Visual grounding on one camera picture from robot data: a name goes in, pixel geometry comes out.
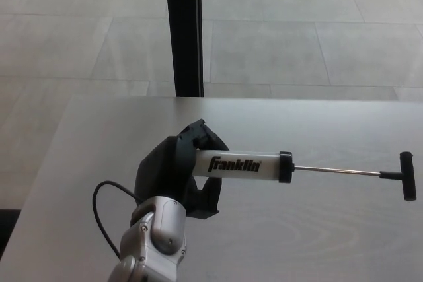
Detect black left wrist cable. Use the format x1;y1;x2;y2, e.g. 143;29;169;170
92;180;143;258

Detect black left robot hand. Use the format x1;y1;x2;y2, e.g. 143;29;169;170
134;118;231;220

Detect black vertical metal post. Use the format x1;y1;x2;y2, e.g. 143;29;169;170
164;0;205;98

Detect white Franklin hand air pump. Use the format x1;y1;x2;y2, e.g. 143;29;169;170
194;149;416;201

